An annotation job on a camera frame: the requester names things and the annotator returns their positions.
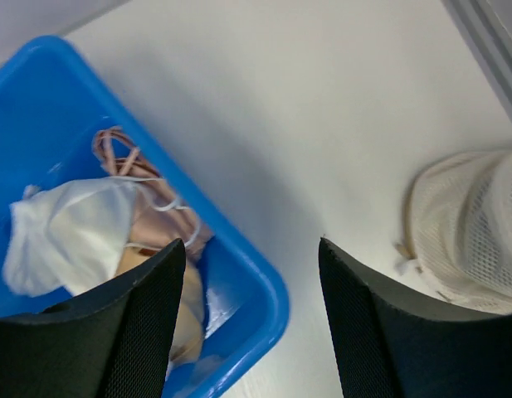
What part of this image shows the beige bra in bin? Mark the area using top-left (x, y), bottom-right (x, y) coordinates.
top-left (92, 126), bottom-right (212, 370)

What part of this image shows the white satin bra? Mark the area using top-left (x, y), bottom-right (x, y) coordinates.
top-left (2, 177), bottom-right (198, 299)

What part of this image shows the blue plastic bin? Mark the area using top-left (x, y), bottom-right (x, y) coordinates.
top-left (0, 36), bottom-right (290, 397)

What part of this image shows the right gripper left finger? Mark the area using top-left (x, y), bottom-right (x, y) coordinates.
top-left (0, 240), bottom-right (186, 397)

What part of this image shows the white mesh laundry bag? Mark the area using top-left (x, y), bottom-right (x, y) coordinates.
top-left (396, 148), bottom-right (512, 315)

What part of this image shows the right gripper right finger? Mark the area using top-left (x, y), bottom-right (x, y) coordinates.
top-left (318, 238), bottom-right (512, 398)

